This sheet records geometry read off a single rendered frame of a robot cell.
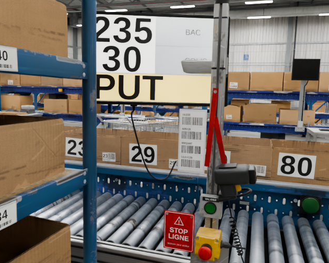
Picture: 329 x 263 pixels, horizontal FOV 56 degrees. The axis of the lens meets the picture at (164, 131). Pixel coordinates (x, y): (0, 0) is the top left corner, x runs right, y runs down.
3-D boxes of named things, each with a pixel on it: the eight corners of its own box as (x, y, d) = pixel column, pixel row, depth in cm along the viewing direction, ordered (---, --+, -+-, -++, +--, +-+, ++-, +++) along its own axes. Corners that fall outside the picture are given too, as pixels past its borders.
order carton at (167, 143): (120, 166, 170) (120, 136, 168) (140, 156, 198) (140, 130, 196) (189, 174, 159) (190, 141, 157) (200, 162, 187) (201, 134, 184)
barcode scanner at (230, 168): (258, 203, 85) (255, 166, 84) (215, 203, 89) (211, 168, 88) (258, 195, 91) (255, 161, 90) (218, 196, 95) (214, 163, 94)
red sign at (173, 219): (163, 247, 101) (164, 210, 99) (163, 246, 101) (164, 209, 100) (212, 256, 96) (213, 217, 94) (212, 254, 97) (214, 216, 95)
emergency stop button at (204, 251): (197, 260, 87) (197, 247, 87) (199, 252, 92) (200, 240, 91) (211, 263, 86) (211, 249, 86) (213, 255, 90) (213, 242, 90)
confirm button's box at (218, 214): (198, 217, 94) (199, 195, 93) (200, 213, 97) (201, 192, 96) (221, 220, 92) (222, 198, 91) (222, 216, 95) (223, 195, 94)
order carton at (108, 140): (59, 160, 182) (59, 131, 179) (86, 151, 209) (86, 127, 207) (120, 166, 170) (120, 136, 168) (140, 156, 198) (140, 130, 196)
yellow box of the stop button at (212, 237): (192, 260, 90) (194, 237, 89) (198, 247, 98) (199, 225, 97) (244, 270, 86) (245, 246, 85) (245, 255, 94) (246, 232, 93)
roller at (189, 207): (150, 260, 107) (154, 248, 106) (184, 208, 157) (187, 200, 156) (163, 266, 106) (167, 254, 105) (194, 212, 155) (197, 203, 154)
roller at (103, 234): (95, 237, 113) (100, 249, 113) (145, 194, 162) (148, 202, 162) (84, 240, 114) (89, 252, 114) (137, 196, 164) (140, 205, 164)
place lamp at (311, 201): (301, 212, 137) (303, 197, 136) (301, 211, 139) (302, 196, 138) (318, 214, 135) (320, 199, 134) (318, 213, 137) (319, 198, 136)
